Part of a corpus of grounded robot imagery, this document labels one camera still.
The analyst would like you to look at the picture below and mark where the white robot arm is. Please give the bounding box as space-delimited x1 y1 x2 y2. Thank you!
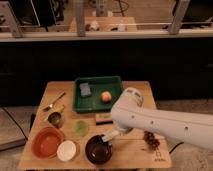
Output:
111 87 213 150

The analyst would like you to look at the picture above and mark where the wooden block brush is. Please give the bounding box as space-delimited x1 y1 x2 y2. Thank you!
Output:
95 113 112 125

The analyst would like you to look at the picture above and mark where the dark purple bowl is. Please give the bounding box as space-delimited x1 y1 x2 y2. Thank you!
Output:
85 135 113 165

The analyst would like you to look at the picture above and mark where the small white bowl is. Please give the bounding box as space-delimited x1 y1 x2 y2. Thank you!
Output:
57 140 77 162

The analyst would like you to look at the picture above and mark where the orange bowl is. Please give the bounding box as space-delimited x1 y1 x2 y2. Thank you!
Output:
31 127 64 159

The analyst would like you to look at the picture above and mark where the peach fruit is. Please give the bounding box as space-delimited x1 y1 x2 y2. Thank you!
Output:
101 91 112 103

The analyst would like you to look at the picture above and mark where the green plastic tray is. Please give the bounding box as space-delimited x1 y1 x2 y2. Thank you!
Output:
72 76 124 113

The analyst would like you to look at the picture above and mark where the grey blue sponge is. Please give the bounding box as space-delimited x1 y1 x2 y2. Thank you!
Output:
79 83 91 97

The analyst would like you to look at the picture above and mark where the green round lid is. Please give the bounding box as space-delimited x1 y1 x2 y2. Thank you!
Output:
74 120 89 137

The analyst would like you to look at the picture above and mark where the metal measuring cup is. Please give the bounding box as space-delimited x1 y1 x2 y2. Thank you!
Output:
44 105 65 129

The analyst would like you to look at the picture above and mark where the bunch of dark grapes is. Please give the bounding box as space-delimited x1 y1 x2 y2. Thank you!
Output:
144 131 160 150

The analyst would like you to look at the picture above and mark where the wooden table board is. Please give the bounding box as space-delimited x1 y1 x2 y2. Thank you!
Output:
18 81 172 170

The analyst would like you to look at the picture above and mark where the black cable right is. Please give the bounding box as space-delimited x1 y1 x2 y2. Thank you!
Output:
168 142 185 155

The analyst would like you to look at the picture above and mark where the black cable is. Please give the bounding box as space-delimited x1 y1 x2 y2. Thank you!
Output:
1 106 29 141
168 142 185 155

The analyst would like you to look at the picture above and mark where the black cable left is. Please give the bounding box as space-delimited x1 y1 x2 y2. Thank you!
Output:
1 106 29 141

